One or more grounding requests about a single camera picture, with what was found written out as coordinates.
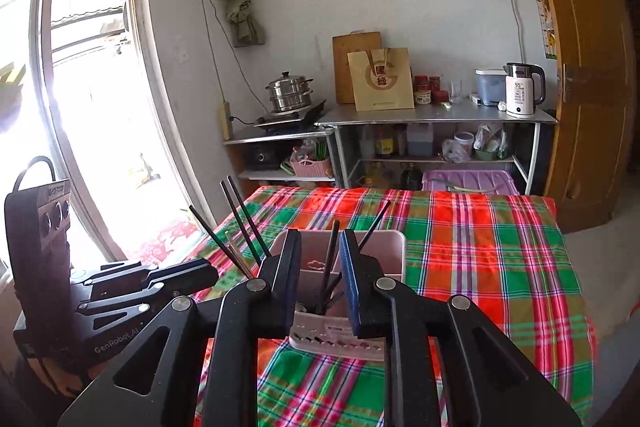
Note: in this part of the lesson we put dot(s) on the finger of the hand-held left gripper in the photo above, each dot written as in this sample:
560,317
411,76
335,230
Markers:
195,273
125,299

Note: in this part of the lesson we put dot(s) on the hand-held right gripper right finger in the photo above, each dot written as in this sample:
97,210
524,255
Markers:
350,282

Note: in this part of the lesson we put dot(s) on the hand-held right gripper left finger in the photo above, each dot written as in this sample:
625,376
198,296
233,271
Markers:
294,282

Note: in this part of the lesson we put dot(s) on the pink utensil holder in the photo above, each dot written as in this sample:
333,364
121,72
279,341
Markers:
385,252

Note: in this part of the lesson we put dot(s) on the yellow oil bottle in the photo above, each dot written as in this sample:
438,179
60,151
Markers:
377,174

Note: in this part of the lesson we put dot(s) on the pink woven basket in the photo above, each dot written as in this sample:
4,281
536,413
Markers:
311,167

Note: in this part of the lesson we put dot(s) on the dark glass bottle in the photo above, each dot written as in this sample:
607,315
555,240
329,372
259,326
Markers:
411,177

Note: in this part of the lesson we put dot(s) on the plaid tablecloth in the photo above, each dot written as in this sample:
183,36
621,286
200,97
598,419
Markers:
475,267

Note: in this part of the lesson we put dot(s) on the dark sauce bottle yellow label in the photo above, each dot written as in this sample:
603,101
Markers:
384,142

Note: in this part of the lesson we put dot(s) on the low metal shelf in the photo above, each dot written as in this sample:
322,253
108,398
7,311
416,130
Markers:
280,136

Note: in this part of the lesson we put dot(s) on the beige power strip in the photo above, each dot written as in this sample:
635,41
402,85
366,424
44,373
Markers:
226,122

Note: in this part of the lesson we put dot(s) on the purple storage box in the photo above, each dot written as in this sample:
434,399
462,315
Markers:
470,182

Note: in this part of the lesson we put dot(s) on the grey plastic jug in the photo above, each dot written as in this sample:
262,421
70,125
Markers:
420,141

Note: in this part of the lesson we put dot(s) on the black induction cooker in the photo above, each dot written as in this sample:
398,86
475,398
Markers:
290,117

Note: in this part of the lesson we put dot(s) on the steel steamer pot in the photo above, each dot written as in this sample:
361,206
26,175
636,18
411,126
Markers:
290,93

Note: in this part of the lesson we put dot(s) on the metal kitchen table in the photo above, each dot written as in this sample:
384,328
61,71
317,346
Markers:
440,114

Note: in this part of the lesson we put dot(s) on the white jar with red print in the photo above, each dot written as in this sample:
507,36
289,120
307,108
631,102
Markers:
422,98

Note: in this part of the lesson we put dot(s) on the tan paper bag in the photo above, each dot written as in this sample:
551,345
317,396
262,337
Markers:
381,82

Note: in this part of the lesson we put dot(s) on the low red lidded jar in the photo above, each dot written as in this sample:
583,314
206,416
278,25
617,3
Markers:
440,96

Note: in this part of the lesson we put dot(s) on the wooden cutting board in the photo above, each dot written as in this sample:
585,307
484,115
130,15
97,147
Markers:
342,72

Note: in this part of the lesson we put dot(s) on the clear drinking glass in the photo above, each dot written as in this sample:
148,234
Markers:
455,93

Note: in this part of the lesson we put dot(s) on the plastic container with white lid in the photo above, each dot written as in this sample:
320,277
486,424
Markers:
490,87

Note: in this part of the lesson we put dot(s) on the white electric kettle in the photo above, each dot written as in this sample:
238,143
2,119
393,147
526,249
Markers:
519,94

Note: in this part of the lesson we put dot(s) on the wooden door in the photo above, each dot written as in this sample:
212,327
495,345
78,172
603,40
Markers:
595,32

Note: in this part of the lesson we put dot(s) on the wall calendar poster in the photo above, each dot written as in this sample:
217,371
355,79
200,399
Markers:
542,7

